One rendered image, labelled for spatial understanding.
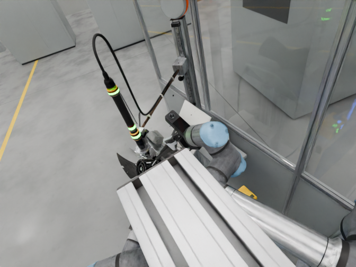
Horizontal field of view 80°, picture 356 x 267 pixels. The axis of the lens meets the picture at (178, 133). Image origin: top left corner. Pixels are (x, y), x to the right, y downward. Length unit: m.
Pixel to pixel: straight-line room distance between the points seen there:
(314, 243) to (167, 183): 0.43
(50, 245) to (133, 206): 2.82
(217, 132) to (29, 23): 7.74
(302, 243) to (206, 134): 0.33
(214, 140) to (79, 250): 2.36
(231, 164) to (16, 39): 8.02
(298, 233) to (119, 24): 6.15
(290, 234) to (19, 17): 8.03
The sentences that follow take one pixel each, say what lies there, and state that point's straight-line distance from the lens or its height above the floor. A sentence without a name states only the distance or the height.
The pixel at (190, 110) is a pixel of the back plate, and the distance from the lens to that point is 1.39.
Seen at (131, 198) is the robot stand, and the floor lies 2.03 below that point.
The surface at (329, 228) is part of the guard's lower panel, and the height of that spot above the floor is 0.67.
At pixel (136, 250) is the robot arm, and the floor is 1.47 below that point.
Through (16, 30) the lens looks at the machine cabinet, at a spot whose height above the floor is 0.92.
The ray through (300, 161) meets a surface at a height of 1.10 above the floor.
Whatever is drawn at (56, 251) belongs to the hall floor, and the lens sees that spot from 2.95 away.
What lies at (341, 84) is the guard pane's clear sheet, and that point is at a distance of 1.05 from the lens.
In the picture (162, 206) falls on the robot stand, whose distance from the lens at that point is 0.21.
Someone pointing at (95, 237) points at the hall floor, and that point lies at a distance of 2.74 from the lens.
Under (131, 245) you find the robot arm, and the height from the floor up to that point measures 1.21.
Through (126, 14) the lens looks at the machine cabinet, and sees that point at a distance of 6.35.
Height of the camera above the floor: 2.21
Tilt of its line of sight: 44 degrees down
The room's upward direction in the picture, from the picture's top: 17 degrees counter-clockwise
